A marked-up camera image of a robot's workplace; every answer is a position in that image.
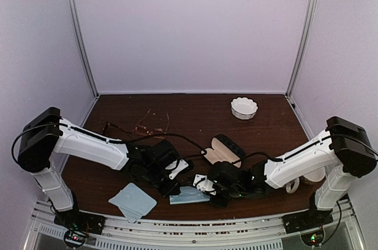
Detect light blue cloth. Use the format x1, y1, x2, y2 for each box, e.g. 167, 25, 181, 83
170, 186, 210, 205
108, 183, 157, 223

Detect black glasses case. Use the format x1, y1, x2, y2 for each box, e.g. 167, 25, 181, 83
201, 134, 246, 168

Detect dark brown sunglasses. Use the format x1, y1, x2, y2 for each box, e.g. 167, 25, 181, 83
102, 121, 132, 136

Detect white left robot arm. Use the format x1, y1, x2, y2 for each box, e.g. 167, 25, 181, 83
12, 107, 189, 229

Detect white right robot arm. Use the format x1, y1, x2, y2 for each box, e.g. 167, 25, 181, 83
198, 116, 377, 228

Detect white patterned mug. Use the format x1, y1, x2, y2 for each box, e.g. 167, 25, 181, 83
285, 178, 300, 194

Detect white scalloped ceramic dish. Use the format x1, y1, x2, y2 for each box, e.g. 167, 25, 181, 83
230, 97, 258, 120

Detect white cream bowl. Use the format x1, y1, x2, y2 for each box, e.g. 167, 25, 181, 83
301, 167, 326, 186

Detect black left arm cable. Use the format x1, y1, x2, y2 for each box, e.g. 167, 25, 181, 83
11, 122, 207, 162

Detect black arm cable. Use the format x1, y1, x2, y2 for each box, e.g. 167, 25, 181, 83
230, 151, 281, 168
11, 122, 207, 162

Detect aluminium front frame rail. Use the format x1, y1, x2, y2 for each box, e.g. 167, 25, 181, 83
23, 202, 364, 250

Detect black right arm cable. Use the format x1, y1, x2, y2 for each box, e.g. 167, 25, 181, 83
230, 151, 281, 168

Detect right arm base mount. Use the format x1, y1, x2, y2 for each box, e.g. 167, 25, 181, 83
282, 196, 341, 249

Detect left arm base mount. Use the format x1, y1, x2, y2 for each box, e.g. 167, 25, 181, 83
50, 204, 106, 249

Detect aluminium left corner post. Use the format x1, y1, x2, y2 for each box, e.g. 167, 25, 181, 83
68, 0, 99, 99

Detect aluminium corner post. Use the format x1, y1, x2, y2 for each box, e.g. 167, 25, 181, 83
68, 0, 99, 99
285, 0, 318, 99

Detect aluminium right corner post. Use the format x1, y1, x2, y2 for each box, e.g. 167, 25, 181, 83
285, 0, 318, 99

